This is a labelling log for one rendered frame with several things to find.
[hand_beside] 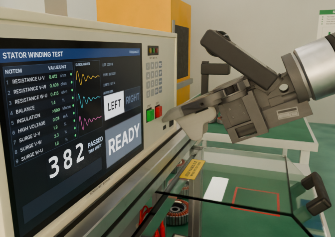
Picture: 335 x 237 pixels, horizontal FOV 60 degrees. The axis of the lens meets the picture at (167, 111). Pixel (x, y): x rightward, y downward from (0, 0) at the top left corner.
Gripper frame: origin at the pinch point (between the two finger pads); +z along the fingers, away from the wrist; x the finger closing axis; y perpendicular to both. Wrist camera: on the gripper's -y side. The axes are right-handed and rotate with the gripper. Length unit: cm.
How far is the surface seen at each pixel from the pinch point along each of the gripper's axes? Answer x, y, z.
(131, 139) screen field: -6.7, 1.0, 4.1
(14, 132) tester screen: -26.6, -5.0, 1.4
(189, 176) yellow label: 4.0, 12.2, 2.6
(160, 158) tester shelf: -1.6, 6.3, 3.7
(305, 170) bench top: 94, 54, -12
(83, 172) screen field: -18.4, 1.2, 4.3
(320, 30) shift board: 511, 3, -98
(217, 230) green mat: 36, 41, 15
